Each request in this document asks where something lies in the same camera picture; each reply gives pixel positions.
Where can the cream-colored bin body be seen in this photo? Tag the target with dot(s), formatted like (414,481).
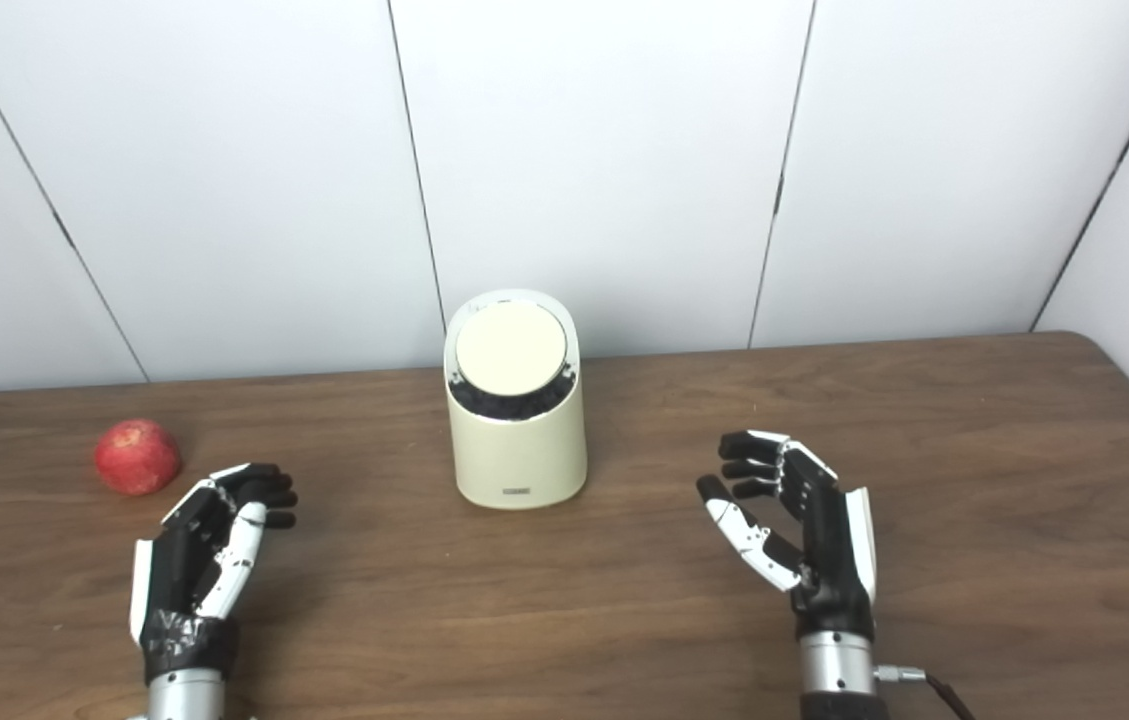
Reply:
(519,455)

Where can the cream round bin lid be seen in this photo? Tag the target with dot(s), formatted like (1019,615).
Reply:
(510,348)

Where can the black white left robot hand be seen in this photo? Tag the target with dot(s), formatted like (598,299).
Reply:
(179,570)

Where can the red apple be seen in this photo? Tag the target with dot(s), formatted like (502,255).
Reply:
(136,458)

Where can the black bin liner bag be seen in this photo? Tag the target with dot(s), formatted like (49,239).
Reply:
(509,404)

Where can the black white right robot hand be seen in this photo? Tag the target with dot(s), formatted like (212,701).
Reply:
(829,560)

